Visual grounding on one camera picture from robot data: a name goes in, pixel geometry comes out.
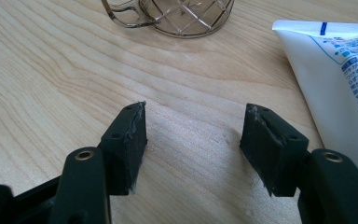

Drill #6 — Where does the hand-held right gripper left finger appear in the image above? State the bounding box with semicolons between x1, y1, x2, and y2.
98;101;148;196

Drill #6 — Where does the clear faceted glass cup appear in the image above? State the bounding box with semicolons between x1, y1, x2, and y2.
101;0;236;39

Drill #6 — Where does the white toothpaste tube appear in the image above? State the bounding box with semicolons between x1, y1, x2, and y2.
271;20;358;185

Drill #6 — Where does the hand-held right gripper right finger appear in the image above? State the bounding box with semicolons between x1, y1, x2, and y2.
239;103;310;198

